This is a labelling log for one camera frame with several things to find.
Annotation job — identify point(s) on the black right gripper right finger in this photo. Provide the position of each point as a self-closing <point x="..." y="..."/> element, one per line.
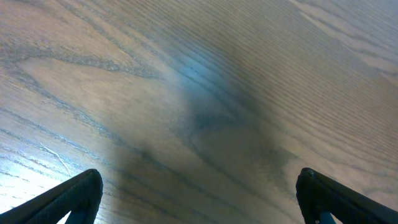
<point x="322" y="200"/>

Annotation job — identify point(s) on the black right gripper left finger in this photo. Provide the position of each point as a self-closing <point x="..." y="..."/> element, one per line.
<point x="78" y="199"/>

